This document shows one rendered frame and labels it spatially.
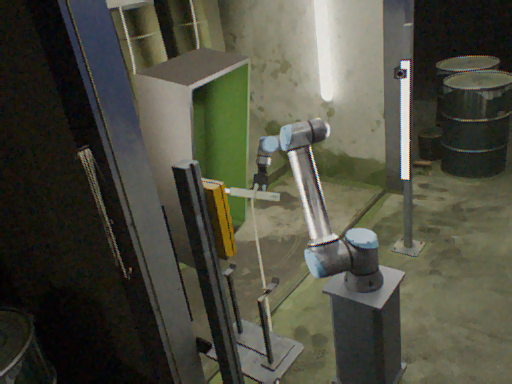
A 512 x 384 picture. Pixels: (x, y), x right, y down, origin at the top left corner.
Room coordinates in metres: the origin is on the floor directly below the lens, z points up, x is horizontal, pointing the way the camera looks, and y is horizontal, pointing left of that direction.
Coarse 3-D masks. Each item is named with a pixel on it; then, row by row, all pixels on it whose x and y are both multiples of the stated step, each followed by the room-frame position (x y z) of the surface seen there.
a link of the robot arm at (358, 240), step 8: (352, 232) 1.90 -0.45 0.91; (360, 232) 1.90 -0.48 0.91; (368, 232) 1.89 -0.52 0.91; (344, 240) 1.87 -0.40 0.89; (352, 240) 1.84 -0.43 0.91; (360, 240) 1.83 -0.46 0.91; (368, 240) 1.82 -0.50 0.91; (376, 240) 1.84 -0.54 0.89; (352, 248) 1.82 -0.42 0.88; (360, 248) 1.81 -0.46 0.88; (368, 248) 1.80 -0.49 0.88; (376, 248) 1.83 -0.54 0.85; (352, 256) 1.80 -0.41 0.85; (360, 256) 1.80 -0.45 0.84; (368, 256) 1.80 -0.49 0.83; (376, 256) 1.82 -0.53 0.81; (352, 264) 1.79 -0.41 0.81; (360, 264) 1.80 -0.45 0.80; (368, 264) 1.80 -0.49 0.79; (376, 264) 1.82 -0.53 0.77; (360, 272) 1.81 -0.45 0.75; (368, 272) 1.80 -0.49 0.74
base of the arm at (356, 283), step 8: (352, 272) 1.84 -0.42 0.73; (376, 272) 1.82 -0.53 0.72; (344, 280) 1.87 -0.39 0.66; (352, 280) 1.83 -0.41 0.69; (360, 280) 1.81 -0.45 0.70; (368, 280) 1.80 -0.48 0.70; (376, 280) 1.80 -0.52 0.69; (352, 288) 1.82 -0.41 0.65; (360, 288) 1.79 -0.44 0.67; (368, 288) 1.78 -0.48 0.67; (376, 288) 1.79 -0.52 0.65
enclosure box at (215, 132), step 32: (160, 64) 2.67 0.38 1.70; (192, 64) 2.67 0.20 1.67; (224, 64) 2.68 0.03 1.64; (160, 96) 2.45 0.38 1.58; (192, 96) 2.96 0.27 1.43; (224, 96) 2.96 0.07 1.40; (160, 128) 2.48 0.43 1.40; (192, 128) 2.37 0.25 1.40; (224, 128) 2.99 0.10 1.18; (160, 160) 2.52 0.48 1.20; (224, 160) 3.02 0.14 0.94; (160, 192) 2.56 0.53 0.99; (192, 256) 2.49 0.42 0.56
